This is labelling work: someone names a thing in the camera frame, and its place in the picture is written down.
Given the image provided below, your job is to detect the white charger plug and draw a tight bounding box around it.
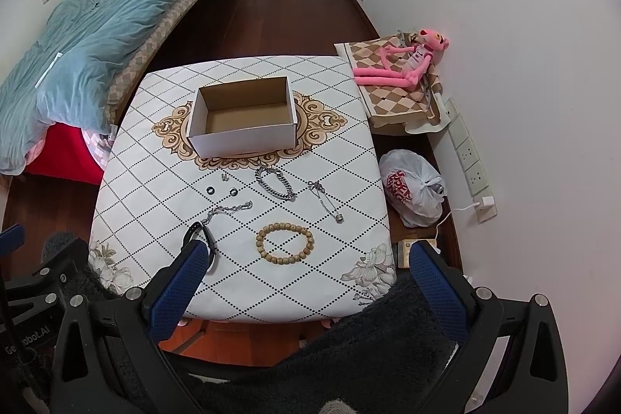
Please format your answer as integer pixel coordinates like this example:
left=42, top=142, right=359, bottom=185
left=477, top=196, right=496, bottom=210

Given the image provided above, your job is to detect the black fuzzy seat cover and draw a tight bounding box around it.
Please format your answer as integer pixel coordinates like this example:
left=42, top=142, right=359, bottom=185
left=166, top=273, right=470, bottom=413

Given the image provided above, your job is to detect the light blue duvet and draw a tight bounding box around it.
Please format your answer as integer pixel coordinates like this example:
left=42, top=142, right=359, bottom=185
left=1, top=0, right=181, bottom=175

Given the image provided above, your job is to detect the wooden bead bracelet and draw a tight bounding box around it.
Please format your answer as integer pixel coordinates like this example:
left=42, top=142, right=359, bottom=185
left=255, top=223, right=316, bottom=268

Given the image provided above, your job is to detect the silver crystal chain bracelet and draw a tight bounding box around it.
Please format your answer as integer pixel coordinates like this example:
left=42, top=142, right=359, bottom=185
left=203, top=199, right=255, bottom=227

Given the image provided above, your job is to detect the small beige box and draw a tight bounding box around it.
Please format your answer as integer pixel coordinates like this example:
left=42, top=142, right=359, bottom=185
left=396, top=239, right=441, bottom=269

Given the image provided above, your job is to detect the thick silver chain bracelet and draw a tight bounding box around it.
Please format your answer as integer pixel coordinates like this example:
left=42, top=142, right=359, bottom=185
left=255, top=166, right=298, bottom=203

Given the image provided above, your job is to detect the patterned white tablecloth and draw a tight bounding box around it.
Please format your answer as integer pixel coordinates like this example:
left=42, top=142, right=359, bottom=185
left=90, top=55, right=396, bottom=322

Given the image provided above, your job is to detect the red bed sheet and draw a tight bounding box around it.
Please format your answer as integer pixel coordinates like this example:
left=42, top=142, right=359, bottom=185
left=24, top=124, right=103, bottom=186

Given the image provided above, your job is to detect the pink panther plush toy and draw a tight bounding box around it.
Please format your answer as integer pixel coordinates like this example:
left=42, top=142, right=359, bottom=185
left=352, top=29, right=449, bottom=89

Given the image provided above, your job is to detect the white cardboard box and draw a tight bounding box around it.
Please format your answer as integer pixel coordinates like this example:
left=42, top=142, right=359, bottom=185
left=186, top=76, right=298, bottom=159

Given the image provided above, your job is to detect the silver pendant necklace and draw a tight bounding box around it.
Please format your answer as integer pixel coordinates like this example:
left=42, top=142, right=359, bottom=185
left=306, top=178, right=345, bottom=225

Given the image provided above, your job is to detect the white power strip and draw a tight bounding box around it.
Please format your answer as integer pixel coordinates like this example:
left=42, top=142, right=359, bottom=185
left=444, top=98, right=498, bottom=224

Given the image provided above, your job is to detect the black bangle bracelet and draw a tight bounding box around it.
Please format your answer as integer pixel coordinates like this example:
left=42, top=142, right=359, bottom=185
left=182, top=220, right=218, bottom=274

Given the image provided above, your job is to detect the white plastic bag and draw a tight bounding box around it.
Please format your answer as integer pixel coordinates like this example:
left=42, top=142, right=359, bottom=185
left=379, top=149, right=445, bottom=228

